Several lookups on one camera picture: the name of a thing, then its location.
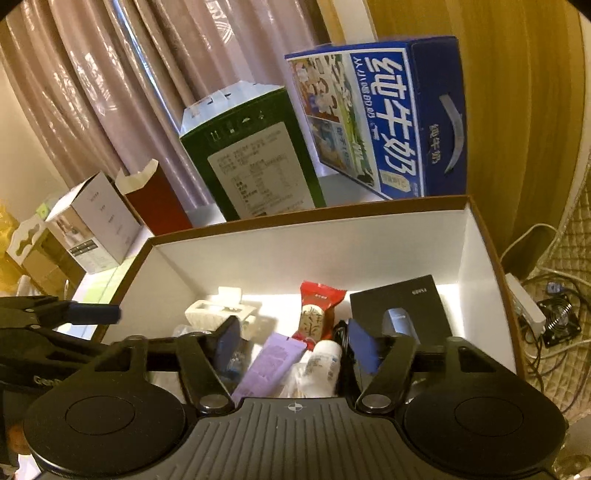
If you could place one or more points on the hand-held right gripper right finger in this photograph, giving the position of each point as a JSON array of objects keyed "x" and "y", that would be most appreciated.
[{"x": 364, "y": 351}]

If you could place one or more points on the black shaver box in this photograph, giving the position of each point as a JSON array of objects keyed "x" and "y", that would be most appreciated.
[{"x": 401, "y": 300}]

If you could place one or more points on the wooden door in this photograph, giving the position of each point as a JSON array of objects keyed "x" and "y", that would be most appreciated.
[{"x": 508, "y": 92}]

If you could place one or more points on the brown cardboard storage box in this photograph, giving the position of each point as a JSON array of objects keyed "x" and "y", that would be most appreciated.
[{"x": 323, "y": 249}]

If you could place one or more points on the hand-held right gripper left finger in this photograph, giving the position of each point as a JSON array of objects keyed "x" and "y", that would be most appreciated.
[{"x": 228, "y": 342}]

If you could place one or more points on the white cardboard insert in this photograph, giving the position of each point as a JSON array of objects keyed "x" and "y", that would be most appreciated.
[{"x": 25, "y": 240}]

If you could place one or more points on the white product box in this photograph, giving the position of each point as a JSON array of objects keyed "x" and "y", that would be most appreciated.
[{"x": 101, "y": 221}]

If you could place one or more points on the dark red box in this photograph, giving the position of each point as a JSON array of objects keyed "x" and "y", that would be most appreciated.
[{"x": 157, "y": 203}]

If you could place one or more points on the blue milk carton box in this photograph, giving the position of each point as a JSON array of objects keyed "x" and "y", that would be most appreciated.
[{"x": 392, "y": 115}]

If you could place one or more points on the purple cosmetic tube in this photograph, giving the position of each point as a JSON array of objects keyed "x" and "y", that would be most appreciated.
[{"x": 272, "y": 364}]

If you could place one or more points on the red snack packet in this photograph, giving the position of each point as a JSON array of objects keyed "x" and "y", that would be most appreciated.
[{"x": 318, "y": 304}]

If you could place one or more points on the pink curtain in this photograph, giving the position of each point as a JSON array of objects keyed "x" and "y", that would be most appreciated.
[{"x": 92, "y": 69}]

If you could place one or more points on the white hair claw clip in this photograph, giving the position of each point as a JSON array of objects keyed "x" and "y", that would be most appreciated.
[{"x": 207, "y": 314}]

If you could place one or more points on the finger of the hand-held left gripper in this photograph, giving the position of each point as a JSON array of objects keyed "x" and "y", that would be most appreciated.
[
  {"x": 51, "y": 346},
  {"x": 94, "y": 314}
]

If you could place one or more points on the green milk carton box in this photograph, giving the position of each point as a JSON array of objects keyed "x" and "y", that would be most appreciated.
[{"x": 258, "y": 161}]

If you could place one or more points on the small white bottle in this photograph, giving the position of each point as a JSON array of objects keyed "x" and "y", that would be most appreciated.
[{"x": 323, "y": 360}]

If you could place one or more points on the white power strip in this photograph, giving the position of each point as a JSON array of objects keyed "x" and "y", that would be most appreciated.
[{"x": 526, "y": 304}]

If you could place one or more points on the small black fan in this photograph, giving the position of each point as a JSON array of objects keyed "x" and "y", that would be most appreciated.
[{"x": 558, "y": 321}]

